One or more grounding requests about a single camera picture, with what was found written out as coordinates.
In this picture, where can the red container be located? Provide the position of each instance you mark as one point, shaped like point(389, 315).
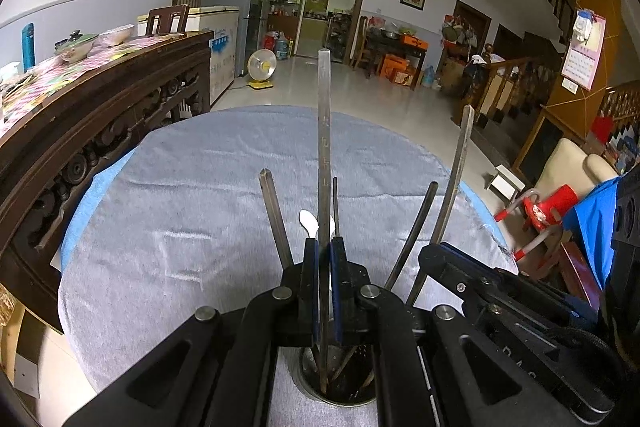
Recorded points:
point(270, 43)

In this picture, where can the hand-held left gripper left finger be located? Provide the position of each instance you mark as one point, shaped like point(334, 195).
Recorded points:
point(311, 292)

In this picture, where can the small white box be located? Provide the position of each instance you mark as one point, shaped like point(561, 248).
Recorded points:
point(505, 184)

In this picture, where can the wooden chair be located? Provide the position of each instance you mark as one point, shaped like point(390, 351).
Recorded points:
point(167, 19)

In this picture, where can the beige armchair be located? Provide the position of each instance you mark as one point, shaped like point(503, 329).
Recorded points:
point(560, 167)

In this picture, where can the cluttered wooden side table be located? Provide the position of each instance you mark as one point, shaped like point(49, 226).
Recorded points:
point(400, 42)

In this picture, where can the blue jacket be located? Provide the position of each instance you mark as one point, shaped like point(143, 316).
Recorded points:
point(595, 217)

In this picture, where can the blue under cloth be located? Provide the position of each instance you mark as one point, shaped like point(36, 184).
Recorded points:
point(82, 212)

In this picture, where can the pot with glass lid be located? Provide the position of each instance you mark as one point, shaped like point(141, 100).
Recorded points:
point(75, 47)

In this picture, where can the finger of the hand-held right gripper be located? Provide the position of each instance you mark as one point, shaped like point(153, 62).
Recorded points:
point(450, 274)
point(530, 289)

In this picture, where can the wooden stair railing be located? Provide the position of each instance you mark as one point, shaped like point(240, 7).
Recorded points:
point(510, 87)

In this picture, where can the white plastic spoon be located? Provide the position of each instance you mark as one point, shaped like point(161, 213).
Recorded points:
point(308, 222)

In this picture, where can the grey tablecloth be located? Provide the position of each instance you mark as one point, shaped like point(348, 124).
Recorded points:
point(200, 187)

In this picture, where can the orange cardboard box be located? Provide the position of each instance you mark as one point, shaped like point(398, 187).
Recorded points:
point(397, 69)

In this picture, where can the blue water jug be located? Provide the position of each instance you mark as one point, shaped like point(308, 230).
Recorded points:
point(283, 49)

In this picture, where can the blue thermos bottle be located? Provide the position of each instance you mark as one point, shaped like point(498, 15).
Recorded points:
point(28, 49)

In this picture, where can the white chest freezer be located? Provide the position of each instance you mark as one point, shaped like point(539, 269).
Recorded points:
point(222, 57)

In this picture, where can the red plastic stool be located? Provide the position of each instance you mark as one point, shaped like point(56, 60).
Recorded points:
point(547, 212)

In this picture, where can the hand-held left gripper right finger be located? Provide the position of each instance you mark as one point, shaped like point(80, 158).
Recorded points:
point(338, 292)

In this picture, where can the floral sideboard cover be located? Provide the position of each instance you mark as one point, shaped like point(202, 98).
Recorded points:
point(45, 77)

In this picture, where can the carved dark wooden sideboard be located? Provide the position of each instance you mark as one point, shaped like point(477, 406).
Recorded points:
point(75, 147)

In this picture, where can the yellow electric fan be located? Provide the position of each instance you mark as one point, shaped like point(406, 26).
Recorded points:
point(262, 67)

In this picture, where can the pink bowl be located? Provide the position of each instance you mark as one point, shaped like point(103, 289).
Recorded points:
point(116, 36)

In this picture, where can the perforated metal utensil holder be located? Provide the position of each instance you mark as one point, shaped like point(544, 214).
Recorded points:
point(310, 377)

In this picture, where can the wall calendar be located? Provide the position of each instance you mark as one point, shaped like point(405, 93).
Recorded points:
point(582, 57)

